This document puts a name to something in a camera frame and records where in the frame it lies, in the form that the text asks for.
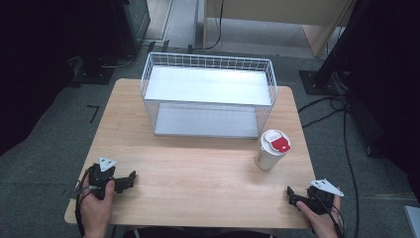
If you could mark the black stand base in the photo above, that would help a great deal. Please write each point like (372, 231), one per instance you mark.
(95, 71)

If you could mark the person's right hand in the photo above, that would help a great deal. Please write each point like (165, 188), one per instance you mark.
(320, 218)

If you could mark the white cup with red lid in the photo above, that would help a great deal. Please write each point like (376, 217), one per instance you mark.
(271, 149)

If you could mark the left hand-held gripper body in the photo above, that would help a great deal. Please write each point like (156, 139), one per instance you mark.
(100, 177)

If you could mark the wooden table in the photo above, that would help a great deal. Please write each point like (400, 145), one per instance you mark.
(138, 158)

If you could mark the black metal stand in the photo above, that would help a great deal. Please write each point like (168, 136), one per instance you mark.
(333, 59)

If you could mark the person's left hand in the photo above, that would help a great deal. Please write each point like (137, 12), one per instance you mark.
(96, 208)

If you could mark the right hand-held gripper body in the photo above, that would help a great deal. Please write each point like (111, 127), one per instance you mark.
(319, 196)

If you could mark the grey box corner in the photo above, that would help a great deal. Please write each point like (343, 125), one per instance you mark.
(413, 220)

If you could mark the wooden furniture panel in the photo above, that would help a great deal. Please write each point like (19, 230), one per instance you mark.
(274, 20)

